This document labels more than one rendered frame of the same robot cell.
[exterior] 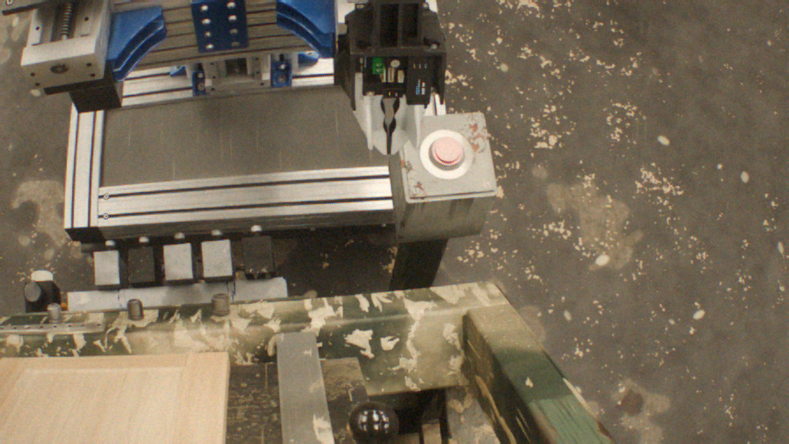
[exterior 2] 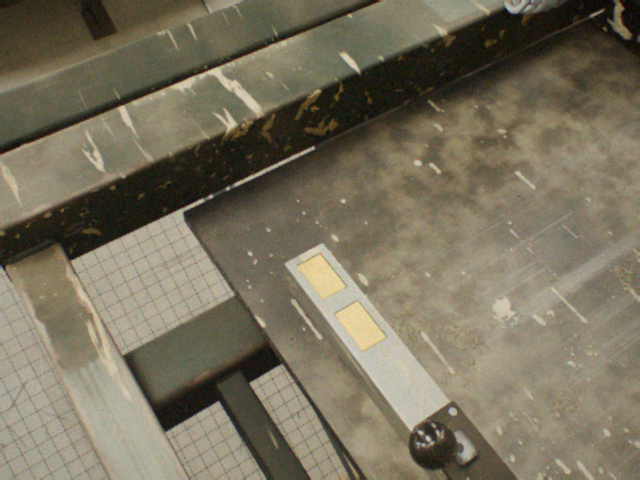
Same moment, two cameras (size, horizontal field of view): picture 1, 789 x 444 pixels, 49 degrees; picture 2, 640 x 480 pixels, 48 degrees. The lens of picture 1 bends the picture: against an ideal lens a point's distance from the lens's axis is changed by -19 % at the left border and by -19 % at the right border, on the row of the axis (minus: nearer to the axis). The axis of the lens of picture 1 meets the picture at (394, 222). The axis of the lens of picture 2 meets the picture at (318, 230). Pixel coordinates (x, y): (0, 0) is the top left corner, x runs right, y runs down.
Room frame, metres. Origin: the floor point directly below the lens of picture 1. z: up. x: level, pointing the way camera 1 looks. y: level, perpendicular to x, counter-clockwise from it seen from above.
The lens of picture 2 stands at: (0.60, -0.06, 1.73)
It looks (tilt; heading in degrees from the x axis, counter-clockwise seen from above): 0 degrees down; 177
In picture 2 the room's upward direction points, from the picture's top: 28 degrees counter-clockwise
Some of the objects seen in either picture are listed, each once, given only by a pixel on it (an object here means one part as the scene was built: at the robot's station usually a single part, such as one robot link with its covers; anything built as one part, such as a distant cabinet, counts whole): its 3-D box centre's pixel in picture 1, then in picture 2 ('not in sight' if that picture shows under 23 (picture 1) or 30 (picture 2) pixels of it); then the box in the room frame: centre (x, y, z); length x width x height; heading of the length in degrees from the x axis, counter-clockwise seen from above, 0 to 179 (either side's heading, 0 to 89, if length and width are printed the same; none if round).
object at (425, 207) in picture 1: (439, 179); not in sight; (0.54, -0.05, 0.84); 0.12 x 0.12 x 0.18; 17
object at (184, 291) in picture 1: (151, 284); not in sight; (0.34, 0.35, 0.69); 0.50 x 0.14 x 0.24; 107
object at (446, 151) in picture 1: (446, 152); not in sight; (0.54, -0.05, 0.93); 0.04 x 0.04 x 0.02
